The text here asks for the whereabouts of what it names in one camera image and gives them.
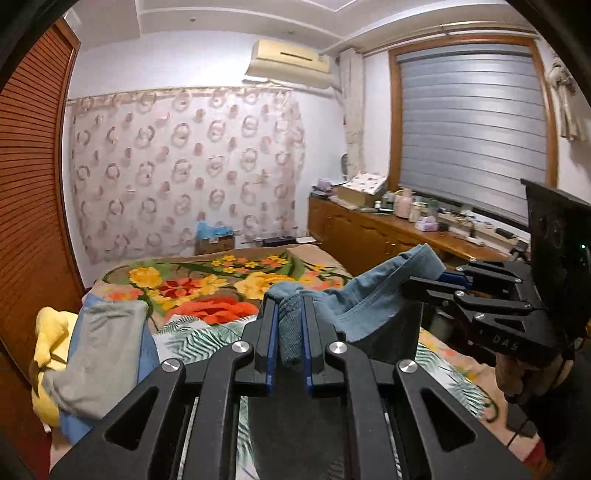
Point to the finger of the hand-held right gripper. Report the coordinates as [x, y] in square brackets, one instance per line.
[489, 274]
[434, 290]

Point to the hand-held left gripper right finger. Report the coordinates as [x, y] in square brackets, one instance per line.
[307, 355]

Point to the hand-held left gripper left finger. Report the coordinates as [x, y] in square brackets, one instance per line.
[272, 355]

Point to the blue-grey pants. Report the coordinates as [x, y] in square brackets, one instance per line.
[369, 304]

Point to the person's right forearm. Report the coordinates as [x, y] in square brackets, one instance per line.
[575, 406]

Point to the folded grey pants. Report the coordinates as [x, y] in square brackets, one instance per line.
[101, 350]

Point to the person's right hand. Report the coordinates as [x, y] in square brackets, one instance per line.
[510, 378]

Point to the white power strip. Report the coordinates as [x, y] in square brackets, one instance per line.
[468, 241]

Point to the lilac tissue pack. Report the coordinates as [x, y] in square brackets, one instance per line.
[425, 224]

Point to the leaf print bed sheet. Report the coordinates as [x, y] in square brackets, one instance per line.
[203, 337]

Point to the pink bottle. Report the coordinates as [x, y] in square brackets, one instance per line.
[404, 205]

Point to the long wooden cabinet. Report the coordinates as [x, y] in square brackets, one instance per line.
[360, 230]

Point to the floral blanket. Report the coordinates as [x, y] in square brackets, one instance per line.
[194, 286]

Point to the black flat box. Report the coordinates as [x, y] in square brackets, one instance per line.
[277, 241]

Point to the folded denim jeans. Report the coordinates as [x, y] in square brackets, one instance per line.
[150, 355]

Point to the small cardboard box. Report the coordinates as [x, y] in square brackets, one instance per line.
[214, 247]

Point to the cardboard box with floral lid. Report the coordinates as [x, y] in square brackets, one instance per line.
[355, 194]

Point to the blue plastic bag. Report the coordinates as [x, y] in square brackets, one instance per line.
[212, 230]

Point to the grey window blind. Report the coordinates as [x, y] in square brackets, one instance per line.
[461, 129]

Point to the lilac pouch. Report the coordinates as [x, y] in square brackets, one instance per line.
[323, 186]

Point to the beige hanging cloth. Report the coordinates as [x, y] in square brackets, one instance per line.
[565, 101]

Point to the white wrapped pipe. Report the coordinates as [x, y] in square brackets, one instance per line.
[353, 115]

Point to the sheer circle print curtain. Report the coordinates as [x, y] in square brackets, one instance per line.
[184, 175]

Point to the yellow cloth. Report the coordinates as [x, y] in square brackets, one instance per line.
[51, 332]

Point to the brown louvred wardrobe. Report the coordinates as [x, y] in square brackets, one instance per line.
[32, 184]

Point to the wooden window frame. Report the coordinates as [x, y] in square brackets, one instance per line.
[392, 129]

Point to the wall air conditioner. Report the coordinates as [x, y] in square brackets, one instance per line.
[291, 57]

